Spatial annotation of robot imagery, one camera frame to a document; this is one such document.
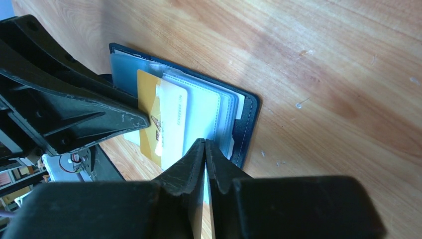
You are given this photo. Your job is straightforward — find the navy blue card holder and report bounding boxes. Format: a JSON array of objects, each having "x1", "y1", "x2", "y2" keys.
[{"x1": 107, "y1": 43, "x2": 261, "y2": 169}]

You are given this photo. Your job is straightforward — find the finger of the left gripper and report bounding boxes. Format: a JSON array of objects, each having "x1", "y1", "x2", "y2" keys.
[
  {"x1": 0, "y1": 14, "x2": 138, "y2": 109},
  {"x1": 0, "y1": 67, "x2": 149, "y2": 158}
]

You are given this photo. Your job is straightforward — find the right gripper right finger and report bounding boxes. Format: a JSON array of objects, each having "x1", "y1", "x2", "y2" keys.
[{"x1": 205, "y1": 140, "x2": 386, "y2": 239}]

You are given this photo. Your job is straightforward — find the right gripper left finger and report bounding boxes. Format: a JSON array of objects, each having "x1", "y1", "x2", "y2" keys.
[{"x1": 3, "y1": 139, "x2": 206, "y2": 239}]

